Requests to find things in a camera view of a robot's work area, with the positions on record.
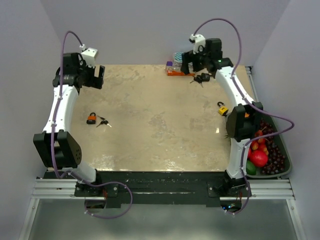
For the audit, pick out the blue zigzag sponge pack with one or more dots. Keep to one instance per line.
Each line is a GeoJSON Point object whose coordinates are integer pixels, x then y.
{"type": "Point", "coordinates": [177, 60]}

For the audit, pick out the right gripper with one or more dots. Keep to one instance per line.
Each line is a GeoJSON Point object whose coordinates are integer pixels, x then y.
{"type": "Point", "coordinates": [190, 57]}

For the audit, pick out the orange padlock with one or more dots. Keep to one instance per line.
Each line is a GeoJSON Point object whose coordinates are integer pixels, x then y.
{"type": "Point", "coordinates": [91, 119]}

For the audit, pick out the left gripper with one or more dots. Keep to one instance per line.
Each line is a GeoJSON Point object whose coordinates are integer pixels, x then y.
{"type": "Point", "coordinates": [95, 82]}

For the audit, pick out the green mango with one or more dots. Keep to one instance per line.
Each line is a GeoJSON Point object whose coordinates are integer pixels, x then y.
{"type": "Point", "coordinates": [251, 168]}

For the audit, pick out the aluminium rail frame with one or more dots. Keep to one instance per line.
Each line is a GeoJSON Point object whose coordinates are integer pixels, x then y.
{"type": "Point", "coordinates": [159, 123]}

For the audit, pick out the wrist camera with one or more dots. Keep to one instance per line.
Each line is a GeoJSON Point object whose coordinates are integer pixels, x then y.
{"type": "Point", "coordinates": [199, 43]}
{"type": "Point", "coordinates": [89, 55]}

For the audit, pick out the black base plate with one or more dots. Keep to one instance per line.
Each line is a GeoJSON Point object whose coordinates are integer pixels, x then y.
{"type": "Point", "coordinates": [164, 188]}

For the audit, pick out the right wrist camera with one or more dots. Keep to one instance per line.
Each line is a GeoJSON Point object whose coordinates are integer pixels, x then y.
{"type": "Point", "coordinates": [199, 43]}

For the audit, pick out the black padlock with keys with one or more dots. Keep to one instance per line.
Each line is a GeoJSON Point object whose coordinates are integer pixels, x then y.
{"type": "Point", "coordinates": [201, 78]}

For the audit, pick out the orange padlock keys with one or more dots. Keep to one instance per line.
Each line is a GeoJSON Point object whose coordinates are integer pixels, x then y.
{"type": "Point", "coordinates": [103, 121]}

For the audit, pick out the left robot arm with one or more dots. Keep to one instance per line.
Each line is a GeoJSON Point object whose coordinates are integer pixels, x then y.
{"type": "Point", "coordinates": [55, 145]}

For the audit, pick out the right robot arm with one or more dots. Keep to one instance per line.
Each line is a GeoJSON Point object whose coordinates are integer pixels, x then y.
{"type": "Point", "coordinates": [243, 120]}

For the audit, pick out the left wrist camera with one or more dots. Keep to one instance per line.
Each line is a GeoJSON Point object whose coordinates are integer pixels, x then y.
{"type": "Point", "coordinates": [89, 55]}

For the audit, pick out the dark grapes bunch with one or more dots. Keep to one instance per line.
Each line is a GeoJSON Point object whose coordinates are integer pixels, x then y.
{"type": "Point", "coordinates": [276, 158]}

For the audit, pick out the yellow padlock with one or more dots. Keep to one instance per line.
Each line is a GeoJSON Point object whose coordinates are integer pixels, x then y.
{"type": "Point", "coordinates": [223, 110]}

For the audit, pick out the orange box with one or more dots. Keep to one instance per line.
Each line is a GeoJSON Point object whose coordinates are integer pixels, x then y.
{"type": "Point", "coordinates": [173, 68]}

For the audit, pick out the grey fruit tray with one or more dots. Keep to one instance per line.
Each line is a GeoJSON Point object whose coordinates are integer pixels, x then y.
{"type": "Point", "coordinates": [254, 146]}

